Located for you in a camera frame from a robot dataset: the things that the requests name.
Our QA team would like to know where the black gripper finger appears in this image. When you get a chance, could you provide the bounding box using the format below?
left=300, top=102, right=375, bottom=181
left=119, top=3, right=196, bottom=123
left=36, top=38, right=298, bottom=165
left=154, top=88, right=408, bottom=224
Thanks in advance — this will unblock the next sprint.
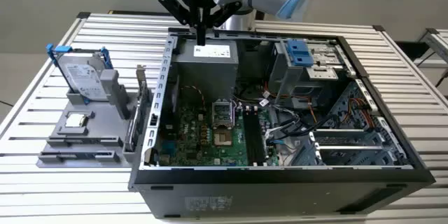
left=158, top=0, right=202, bottom=46
left=202, top=3, right=243, bottom=46

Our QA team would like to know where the RAM stick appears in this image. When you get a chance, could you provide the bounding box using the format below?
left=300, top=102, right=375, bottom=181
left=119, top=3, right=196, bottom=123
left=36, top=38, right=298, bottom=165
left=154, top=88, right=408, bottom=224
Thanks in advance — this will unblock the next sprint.
left=40, top=150, right=116, bottom=158
left=48, top=135, right=119, bottom=141

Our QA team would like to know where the black RAM slot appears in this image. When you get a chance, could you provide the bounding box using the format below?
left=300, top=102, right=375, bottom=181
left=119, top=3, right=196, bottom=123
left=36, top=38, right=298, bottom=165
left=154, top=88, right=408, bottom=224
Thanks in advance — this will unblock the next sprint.
left=243, top=107, right=254, bottom=166
left=251, top=107, right=263, bottom=166
left=247, top=107, right=259, bottom=166

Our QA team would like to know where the grey power supply unit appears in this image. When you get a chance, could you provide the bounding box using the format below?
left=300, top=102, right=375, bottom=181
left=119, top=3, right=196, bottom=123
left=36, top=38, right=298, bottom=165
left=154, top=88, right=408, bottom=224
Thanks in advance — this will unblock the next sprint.
left=174, top=39, right=242, bottom=101

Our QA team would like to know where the blue disk bay latch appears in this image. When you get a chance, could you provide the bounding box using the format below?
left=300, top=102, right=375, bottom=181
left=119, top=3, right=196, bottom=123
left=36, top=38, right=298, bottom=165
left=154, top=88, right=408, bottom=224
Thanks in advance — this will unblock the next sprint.
left=286, top=39, right=312, bottom=67

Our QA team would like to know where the grey metal disk bay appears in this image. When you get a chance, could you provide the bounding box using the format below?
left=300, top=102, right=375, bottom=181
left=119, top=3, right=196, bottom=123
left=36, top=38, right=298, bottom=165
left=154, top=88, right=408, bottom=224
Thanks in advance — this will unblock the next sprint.
left=270, top=39, right=347, bottom=106

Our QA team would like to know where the hard disk in blue carrier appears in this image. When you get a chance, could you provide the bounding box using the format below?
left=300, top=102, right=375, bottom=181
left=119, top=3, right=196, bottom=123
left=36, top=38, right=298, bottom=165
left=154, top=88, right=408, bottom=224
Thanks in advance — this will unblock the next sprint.
left=47, top=42, right=114, bottom=103

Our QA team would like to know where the black graphics card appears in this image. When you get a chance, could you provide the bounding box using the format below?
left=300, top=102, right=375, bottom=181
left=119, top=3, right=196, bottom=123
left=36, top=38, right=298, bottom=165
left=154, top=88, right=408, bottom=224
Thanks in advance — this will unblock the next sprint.
left=124, top=63, right=154, bottom=154

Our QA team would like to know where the metal socket cover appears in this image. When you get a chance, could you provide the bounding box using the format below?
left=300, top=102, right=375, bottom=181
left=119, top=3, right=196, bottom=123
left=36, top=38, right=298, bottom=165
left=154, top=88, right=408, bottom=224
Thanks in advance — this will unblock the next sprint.
left=211, top=99, right=235, bottom=128

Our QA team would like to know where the CPU socket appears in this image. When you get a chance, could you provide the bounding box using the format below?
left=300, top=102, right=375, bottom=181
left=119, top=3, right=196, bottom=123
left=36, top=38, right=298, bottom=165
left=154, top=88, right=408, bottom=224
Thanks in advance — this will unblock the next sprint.
left=214, top=128, right=234, bottom=147

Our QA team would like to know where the grey parts rack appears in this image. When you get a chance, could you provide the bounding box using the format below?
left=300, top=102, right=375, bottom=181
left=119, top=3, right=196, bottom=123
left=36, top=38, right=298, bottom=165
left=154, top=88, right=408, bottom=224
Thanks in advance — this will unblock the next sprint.
left=38, top=69, right=155, bottom=168

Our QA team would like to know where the silver CPU chip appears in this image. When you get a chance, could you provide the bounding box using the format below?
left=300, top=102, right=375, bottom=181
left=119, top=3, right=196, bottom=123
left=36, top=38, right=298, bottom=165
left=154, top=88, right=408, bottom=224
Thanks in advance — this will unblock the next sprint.
left=64, top=113, right=88, bottom=127

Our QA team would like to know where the green motherboard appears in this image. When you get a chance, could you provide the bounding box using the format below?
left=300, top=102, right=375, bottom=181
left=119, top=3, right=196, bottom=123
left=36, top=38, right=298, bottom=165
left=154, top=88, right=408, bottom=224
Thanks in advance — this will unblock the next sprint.
left=158, top=100, right=282, bottom=167

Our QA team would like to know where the metal expansion slot cover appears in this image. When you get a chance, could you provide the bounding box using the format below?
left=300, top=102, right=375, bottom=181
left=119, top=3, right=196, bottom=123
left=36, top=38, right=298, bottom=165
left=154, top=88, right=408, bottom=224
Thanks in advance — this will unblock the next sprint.
left=315, top=144, right=383, bottom=153

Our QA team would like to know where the aluminium side table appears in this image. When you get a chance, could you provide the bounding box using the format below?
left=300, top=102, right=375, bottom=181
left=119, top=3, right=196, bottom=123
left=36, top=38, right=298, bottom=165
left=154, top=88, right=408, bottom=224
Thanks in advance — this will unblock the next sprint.
left=415, top=27, right=448, bottom=88

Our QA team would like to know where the black PC case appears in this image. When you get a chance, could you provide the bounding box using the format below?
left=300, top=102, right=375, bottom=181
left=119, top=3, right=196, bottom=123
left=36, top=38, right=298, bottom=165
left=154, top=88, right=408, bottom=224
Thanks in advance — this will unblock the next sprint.
left=128, top=26, right=438, bottom=219

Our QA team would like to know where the twisted orange black wire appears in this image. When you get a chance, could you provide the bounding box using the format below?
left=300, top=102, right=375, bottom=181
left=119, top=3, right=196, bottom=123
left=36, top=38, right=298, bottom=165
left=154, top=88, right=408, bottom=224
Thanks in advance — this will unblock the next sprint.
left=180, top=85, right=208, bottom=111

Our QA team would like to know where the grey power wire bundle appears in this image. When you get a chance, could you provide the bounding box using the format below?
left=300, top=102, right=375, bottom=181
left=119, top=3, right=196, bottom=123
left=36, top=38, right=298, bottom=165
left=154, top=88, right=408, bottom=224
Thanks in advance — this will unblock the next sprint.
left=232, top=94, right=278, bottom=111

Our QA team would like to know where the wire locking lever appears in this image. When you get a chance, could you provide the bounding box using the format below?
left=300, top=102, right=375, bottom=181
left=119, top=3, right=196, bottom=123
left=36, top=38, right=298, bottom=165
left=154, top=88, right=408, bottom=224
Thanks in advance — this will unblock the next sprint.
left=230, top=100, right=238, bottom=129

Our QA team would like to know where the thin orange wire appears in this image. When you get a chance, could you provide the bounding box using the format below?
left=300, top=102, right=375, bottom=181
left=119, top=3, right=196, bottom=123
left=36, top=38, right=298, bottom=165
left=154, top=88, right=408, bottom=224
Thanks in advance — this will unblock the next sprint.
left=276, top=94, right=318, bottom=124

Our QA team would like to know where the white grey wire bundle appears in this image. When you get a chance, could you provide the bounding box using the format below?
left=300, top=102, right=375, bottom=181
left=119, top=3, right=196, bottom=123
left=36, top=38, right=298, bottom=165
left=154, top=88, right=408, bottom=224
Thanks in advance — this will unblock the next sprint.
left=266, top=124, right=291, bottom=137

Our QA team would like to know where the orange yellow wire bundle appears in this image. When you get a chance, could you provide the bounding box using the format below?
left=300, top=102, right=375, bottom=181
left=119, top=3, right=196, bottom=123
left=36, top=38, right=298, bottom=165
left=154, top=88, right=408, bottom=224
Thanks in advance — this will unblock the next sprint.
left=344, top=97, right=378, bottom=132

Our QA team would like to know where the thick black cable bundle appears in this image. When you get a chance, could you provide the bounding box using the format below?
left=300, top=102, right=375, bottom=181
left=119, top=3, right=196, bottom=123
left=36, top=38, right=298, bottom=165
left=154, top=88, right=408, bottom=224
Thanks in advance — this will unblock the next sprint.
left=272, top=105, right=338, bottom=138

